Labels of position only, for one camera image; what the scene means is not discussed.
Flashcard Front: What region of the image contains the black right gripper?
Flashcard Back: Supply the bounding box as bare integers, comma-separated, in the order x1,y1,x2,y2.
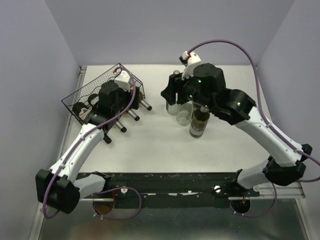
159,67,214,111

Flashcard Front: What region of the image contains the short clear glass bottle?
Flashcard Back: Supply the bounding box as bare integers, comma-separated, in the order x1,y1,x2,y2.
176,101,193,126

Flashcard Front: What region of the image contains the green bottle brown label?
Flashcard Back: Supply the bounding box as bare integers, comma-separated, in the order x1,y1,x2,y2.
88,94,128,133

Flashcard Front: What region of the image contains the green bottle white label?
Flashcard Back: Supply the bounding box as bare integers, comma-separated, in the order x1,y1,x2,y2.
72,102,90,121

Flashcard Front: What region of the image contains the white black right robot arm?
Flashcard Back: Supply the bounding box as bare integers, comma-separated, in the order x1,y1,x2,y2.
160,63,312,196

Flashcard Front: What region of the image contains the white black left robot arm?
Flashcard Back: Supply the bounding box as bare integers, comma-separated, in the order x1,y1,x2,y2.
35,80,139,219

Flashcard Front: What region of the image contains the tall clear glass bottle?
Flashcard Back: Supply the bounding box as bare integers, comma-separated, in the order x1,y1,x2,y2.
166,70,180,116

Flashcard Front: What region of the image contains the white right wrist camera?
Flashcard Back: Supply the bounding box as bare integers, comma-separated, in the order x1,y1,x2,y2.
179,51,202,81

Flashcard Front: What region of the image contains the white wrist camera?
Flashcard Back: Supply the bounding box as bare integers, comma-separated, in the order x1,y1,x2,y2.
179,51,202,81
113,69,131,92

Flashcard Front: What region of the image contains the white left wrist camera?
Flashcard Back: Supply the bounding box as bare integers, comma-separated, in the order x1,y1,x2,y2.
113,69,131,92

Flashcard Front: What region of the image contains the black wire wine rack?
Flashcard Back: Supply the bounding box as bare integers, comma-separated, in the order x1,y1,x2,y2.
62,63,145,125

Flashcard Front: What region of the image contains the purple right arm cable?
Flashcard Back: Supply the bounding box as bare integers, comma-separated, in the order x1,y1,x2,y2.
188,39,320,183

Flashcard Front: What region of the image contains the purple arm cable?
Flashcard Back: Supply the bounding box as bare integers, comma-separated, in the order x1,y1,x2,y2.
42,70,137,220
188,39,320,183

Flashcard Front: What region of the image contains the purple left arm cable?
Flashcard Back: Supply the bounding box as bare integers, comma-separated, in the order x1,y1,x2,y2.
42,70,137,220

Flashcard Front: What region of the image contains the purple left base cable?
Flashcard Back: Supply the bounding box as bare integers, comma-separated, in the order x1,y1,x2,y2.
93,187,144,221

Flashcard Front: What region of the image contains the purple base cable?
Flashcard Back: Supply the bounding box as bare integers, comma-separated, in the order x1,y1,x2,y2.
93,187,144,221
229,183,277,217

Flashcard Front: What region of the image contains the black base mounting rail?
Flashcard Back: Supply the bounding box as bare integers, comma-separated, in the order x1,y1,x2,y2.
86,172,245,209

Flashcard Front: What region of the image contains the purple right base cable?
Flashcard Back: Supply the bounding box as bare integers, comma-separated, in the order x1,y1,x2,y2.
229,183,277,217

